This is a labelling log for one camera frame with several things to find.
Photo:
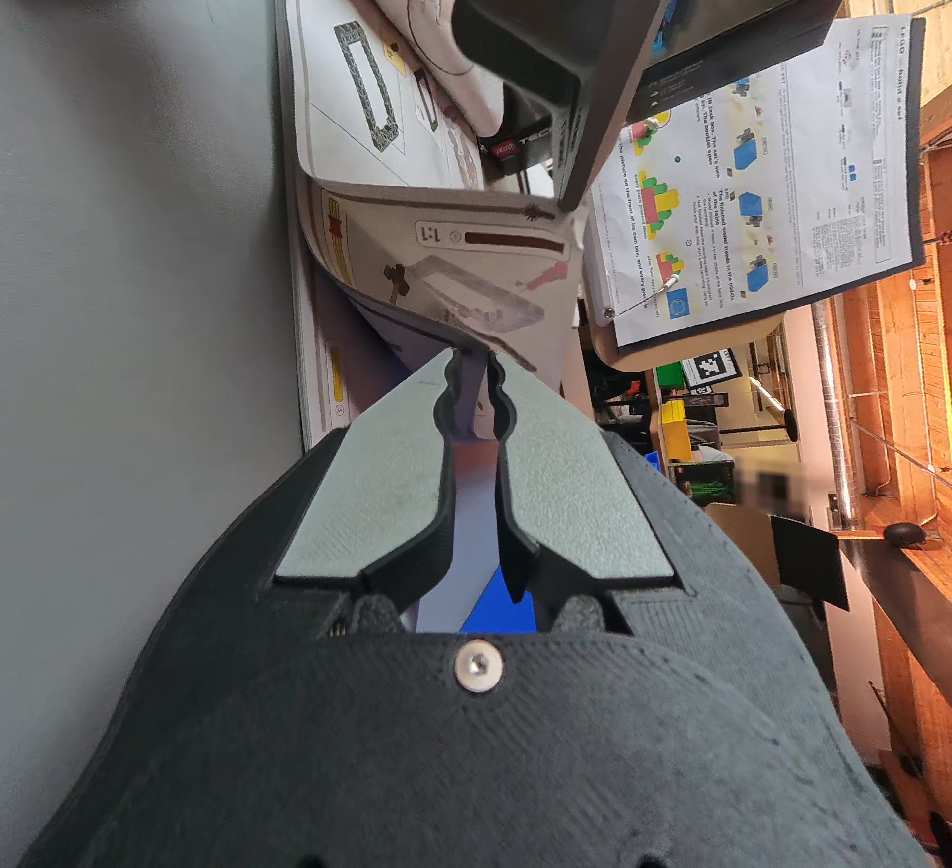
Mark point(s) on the yellow storage bin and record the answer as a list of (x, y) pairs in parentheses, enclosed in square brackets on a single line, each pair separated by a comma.
[(677, 429)]

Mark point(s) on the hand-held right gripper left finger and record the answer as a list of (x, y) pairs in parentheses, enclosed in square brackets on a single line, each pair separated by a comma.
[(372, 496)]

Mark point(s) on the metal pipe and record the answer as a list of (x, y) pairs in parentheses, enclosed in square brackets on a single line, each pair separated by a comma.
[(833, 399)]

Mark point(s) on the printed task sheet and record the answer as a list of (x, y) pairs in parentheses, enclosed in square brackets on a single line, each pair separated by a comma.
[(781, 176)]

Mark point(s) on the blue plastic bin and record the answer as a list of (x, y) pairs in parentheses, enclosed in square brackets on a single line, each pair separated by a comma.
[(498, 607)]

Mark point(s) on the black flat panel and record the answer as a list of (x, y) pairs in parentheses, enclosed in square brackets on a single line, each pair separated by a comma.
[(807, 559)]

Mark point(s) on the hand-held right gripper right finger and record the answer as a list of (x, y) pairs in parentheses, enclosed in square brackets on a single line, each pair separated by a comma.
[(580, 496)]

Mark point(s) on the lego instruction booklet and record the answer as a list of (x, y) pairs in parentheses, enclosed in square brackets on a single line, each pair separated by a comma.
[(357, 139)]

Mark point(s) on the black and white marker tag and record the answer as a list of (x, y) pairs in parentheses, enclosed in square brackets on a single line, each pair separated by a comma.
[(710, 368)]

